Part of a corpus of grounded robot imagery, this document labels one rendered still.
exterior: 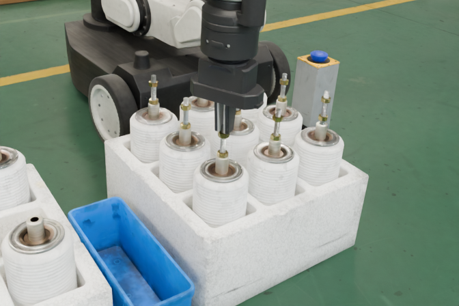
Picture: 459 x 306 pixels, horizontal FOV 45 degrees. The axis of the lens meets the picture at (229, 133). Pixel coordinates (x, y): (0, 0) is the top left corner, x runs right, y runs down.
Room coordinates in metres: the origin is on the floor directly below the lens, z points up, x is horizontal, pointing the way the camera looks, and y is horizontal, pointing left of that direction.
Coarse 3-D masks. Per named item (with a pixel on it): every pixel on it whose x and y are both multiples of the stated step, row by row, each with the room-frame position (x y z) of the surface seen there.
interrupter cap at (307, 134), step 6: (312, 126) 0.99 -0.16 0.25; (306, 132) 0.97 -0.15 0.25; (312, 132) 0.97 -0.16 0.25; (330, 132) 0.97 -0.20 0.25; (306, 138) 0.94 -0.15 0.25; (312, 138) 0.95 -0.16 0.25; (330, 138) 0.95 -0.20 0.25; (336, 138) 0.95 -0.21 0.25; (312, 144) 0.92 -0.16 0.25; (318, 144) 0.92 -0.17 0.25; (324, 144) 0.92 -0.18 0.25; (330, 144) 0.92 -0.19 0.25
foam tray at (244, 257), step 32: (128, 160) 0.94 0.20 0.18; (128, 192) 0.92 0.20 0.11; (160, 192) 0.83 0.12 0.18; (192, 192) 0.84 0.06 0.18; (320, 192) 0.87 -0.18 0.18; (352, 192) 0.91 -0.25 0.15; (160, 224) 0.82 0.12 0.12; (192, 224) 0.75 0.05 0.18; (256, 224) 0.76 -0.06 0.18; (288, 224) 0.81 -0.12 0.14; (320, 224) 0.86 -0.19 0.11; (352, 224) 0.93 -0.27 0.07; (192, 256) 0.73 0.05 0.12; (224, 256) 0.72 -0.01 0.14; (256, 256) 0.77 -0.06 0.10; (288, 256) 0.82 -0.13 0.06; (320, 256) 0.87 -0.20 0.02; (224, 288) 0.72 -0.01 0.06; (256, 288) 0.77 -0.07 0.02
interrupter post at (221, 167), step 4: (216, 156) 0.81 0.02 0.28; (228, 156) 0.81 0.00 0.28; (216, 160) 0.80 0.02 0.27; (220, 160) 0.80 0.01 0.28; (224, 160) 0.80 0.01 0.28; (228, 160) 0.81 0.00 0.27; (216, 164) 0.80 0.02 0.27; (220, 164) 0.80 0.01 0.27; (224, 164) 0.80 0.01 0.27; (216, 168) 0.80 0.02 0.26; (220, 168) 0.80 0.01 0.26; (224, 168) 0.80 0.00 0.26; (216, 172) 0.80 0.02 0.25; (220, 172) 0.80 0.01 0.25; (224, 172) 0.80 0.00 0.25
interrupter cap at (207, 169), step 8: (208, 160) 0.83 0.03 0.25; (232, 160) 0.84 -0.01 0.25; (200, 168) 0.81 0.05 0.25; (208, 168) 0.81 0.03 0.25; (232, 168) 0.82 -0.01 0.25; (240, 168) 0.81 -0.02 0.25; (208, 176) 0.78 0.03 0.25; (216, 176) 0.78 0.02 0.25; (224, 176) 0.79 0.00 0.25; (232, 176) 0.79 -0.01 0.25; (240, 176) 0.79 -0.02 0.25
